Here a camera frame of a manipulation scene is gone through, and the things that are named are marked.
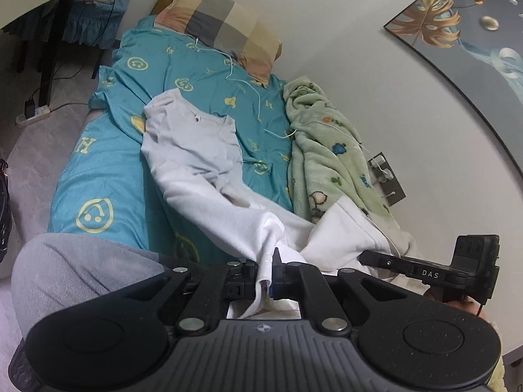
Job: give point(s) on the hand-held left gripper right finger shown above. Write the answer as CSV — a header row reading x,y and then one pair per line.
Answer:
x,y
286,281

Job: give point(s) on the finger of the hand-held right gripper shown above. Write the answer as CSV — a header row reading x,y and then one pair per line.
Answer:
x,y
384,262

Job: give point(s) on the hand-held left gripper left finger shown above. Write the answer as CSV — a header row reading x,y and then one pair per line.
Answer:
x,y
249,279

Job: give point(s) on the white hoodie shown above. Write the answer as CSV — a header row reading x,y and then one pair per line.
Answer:
x,y
212,212

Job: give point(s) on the person's right hand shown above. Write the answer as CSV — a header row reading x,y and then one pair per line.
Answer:
x,y
465,308

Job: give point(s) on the white charger plug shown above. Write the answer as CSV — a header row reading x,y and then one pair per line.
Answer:
x,y
378,160
386,176

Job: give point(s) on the yellow green cloth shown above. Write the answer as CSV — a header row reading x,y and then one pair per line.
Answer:
x,y
498,375

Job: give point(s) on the green fleece blanket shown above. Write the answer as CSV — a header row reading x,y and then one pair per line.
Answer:
x,y
327,159

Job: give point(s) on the person's grey pants leg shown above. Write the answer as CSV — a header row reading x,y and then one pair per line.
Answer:
x,y
73,269

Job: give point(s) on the teal printed bed sheet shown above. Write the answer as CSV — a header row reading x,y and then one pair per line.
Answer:
x,y
110,159

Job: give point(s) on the black plastic bag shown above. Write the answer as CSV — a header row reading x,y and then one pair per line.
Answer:
x,y
4,212

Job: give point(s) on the plaid pillow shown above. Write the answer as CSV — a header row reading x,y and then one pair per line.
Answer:
x,y
222,20

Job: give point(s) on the white power strip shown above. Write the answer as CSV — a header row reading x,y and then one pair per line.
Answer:
x,y
34,117

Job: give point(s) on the black power adapter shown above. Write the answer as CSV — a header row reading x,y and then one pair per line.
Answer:
x,y
30,107

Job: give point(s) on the black table leg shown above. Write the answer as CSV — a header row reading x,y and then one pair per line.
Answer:
x,y
53,49

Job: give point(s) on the teal frilled chair cover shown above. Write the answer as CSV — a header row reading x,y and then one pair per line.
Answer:
x,y
96,16

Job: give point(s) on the grey wall outlet panel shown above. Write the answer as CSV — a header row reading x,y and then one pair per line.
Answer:
x,y
393,194

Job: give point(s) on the gold leaf wall picture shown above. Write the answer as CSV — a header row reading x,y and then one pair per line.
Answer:
x,y
482,41

